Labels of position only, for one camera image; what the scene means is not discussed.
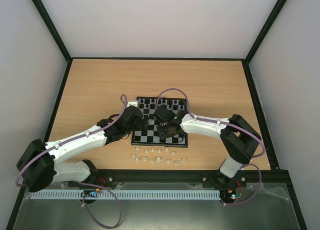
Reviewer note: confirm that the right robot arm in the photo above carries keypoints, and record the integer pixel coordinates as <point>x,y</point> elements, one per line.
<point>238,137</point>

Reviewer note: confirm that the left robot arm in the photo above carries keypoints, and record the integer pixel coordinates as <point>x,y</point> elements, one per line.
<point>42,164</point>

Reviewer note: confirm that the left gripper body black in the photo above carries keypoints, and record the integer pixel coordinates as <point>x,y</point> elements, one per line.
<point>137,127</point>

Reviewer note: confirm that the light blue cable duct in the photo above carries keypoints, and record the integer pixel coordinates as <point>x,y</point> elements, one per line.
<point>127,194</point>

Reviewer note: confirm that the black aluminium frame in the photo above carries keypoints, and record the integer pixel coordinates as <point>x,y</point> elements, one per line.
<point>274,175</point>

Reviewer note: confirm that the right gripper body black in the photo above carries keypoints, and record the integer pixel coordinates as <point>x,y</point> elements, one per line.
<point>164,129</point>

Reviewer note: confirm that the black and white chessboard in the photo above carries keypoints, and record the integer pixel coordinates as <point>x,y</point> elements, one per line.
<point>149,134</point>

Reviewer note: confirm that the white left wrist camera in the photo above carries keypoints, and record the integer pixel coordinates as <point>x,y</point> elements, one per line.
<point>132,103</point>

